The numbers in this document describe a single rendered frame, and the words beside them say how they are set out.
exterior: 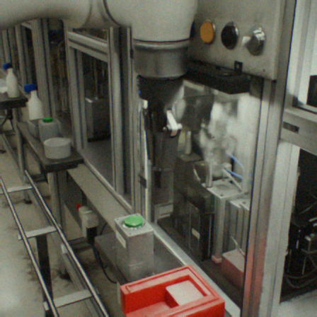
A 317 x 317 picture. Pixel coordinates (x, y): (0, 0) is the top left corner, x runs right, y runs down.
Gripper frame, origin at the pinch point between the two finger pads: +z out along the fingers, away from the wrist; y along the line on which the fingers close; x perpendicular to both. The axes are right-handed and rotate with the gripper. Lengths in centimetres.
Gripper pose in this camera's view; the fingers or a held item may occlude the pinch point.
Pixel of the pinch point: (160, 185)
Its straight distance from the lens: 80.3
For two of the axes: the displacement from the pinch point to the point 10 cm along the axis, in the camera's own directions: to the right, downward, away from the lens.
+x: -9.3, 1.4, -3.3
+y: -3.6, -3.8, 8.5
